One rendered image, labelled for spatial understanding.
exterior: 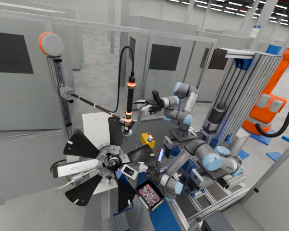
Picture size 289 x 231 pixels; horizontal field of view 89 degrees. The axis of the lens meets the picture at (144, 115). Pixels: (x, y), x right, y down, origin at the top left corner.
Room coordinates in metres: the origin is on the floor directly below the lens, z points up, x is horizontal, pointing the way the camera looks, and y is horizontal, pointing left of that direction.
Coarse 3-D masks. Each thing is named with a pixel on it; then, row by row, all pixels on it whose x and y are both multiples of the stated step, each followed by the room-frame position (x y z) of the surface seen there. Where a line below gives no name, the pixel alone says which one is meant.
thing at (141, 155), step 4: (140, 148) 0.93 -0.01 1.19; (144, 148) 0.94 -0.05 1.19; (148, 148) 0.94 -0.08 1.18; (132, 152) 0.87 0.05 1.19; (136, 152) 0.88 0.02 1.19; (140, 152) 0.89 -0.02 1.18; (144, 152) 0.90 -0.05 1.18; (148, 152) 0.91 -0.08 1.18; (152, 152) 0.92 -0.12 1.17; (128, 156) 0.81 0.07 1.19; (132, 156) 0.82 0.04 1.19; (136, 156) 0.83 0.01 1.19; (140, 156) 0.84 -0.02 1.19; (144, 156) 0.85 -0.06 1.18; (148, 156) 0.86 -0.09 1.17; (152, 156) 0.88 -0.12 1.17; (132, 160) 0.78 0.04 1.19; (136, 160) 0.79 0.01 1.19; (140, 160) 0.80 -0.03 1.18; (144, 160) 0.81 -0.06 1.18; (148, 160) 0.82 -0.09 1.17; (152, 160) 0.84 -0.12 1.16; (152, 164) 0.81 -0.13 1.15
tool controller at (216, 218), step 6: (210, 216) 0.44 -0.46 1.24; (216, 216) 0.44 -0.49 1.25; (222, 216) 0.44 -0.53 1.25; (204, 222) 0.42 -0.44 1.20; (210, 222) 0.41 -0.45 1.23; (216, 222) 0.41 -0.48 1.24; (222, 222) 0.41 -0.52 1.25; (228, 222) 0.41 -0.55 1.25; (204, 228) 0.41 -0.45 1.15; (210, 228) 0.38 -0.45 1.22; (216, 228) 0.38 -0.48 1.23; (222, 228) 0.38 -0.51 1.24; (228, 228) 0.39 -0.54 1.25
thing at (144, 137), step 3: (141, 135) 1.25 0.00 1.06; (144, 135) 1.25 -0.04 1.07; (147, 135) 1.26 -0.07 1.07; (150, 135) 1.26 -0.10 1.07; (141, 138) 1.24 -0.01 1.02; (144, 138) 1.20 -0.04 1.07; (147, 138) 1.20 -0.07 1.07; (141, 141) 1.23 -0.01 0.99; (144, 141) 1.17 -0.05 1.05; (147, 141) 1.16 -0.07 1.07; (153, 141) 1.18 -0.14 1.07; (144, 144) 1.16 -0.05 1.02; (150, 144) 1.15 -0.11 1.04; (153, 144) 1.17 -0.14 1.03; (150, 147) 1.15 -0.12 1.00; (153, 147) 1.17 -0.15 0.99
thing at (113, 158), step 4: (108, 152) 0.82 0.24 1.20; (108, 156) 0.74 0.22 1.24; (112, 156) 0.73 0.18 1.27; (116, 156) 0.74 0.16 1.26; (104, 160) 0.76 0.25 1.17; (108, 160) 0.70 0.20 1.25; (112, 160) 0.71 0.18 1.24; (116, 160) 0.72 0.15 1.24; (120, 160) 0.73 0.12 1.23; (104, 164) 0.74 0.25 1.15; (108, 164) 0.69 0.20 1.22; (112, 164) 0.70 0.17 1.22; (116, 164) 0.71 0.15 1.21; (120, 164) 0.71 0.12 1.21; (108, 168) 0.67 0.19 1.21; (112, 168) 0.68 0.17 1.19; (116, 168) 0.69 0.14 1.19
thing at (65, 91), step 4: (60, 88) 1.05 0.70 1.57; (64, 88) 1.06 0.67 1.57; (68, 88) 1.07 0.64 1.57; (72, 88) 1.09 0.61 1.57; (60, 92) 1.06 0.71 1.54; (64, 92) 1.03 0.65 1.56; (68, 92) 1.03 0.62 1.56; (72, 92) 1.07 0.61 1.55; (64, 96) 1.03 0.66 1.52; (68, 96) 1.03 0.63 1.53; (72, 96) 1.06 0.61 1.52
